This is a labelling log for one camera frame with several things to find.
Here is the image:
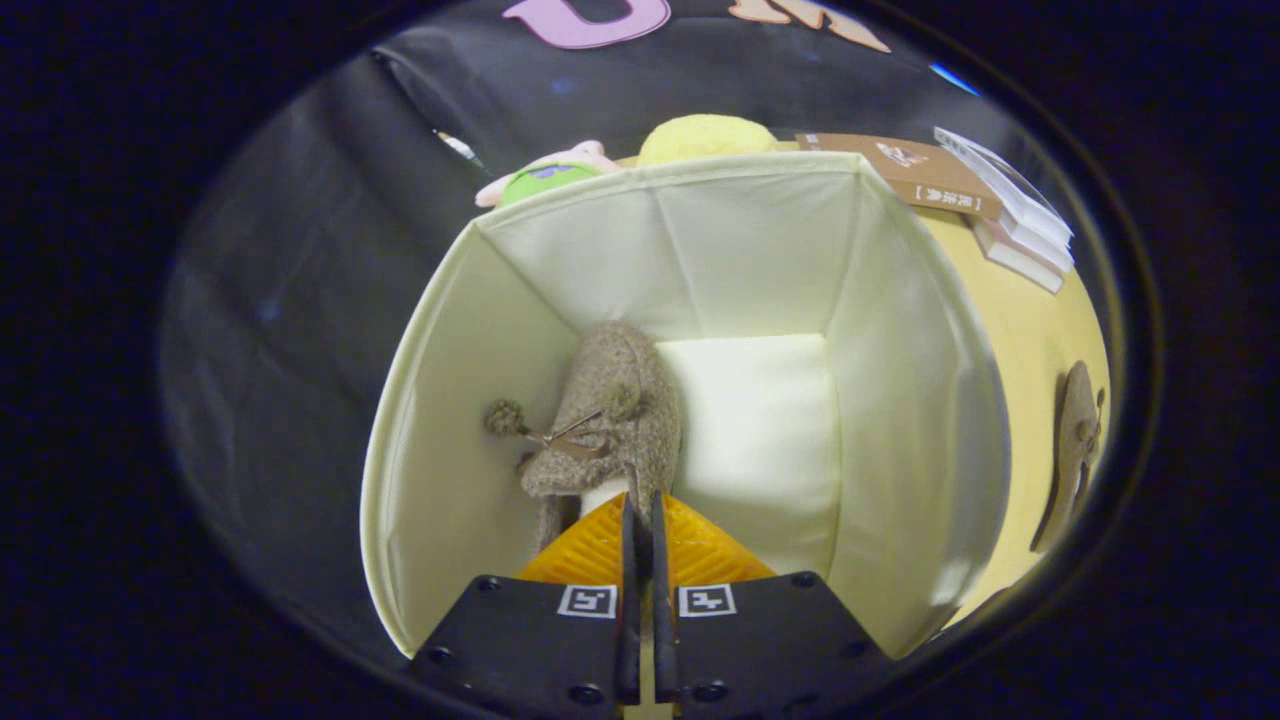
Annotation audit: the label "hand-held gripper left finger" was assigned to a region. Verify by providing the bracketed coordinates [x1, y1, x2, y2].
[408, 491, 643, 720]

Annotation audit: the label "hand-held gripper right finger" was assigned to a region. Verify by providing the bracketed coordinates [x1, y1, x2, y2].
[650, 489, 898, 720]

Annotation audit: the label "brown fleece shoe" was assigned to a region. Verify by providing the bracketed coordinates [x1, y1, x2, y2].
[484, 319, 685, 554]
[1029, 359, 1108, 555]

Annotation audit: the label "beige fabric storage box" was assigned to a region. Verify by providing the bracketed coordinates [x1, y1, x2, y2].
[359, 149, 1013, 663]

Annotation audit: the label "pink and green plush toy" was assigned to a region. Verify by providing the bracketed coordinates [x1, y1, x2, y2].
[474, 139, 624, 210]

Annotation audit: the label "black backdrop cloth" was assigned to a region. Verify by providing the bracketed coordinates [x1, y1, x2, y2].
[158, 0, 991, 646]

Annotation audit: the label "yellow round plush toy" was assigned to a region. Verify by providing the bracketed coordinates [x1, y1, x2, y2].
[636, 112, 780, 169]

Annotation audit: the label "pale pink book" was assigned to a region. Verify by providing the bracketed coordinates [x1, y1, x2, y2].
[968, 222, 1067, 297]

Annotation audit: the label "brown book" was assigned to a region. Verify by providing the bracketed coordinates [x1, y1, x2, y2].
[794, 131, 1005, 222]

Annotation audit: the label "white portrait cover book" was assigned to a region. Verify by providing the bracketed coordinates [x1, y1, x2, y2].
[932, 125, 1077, 251]

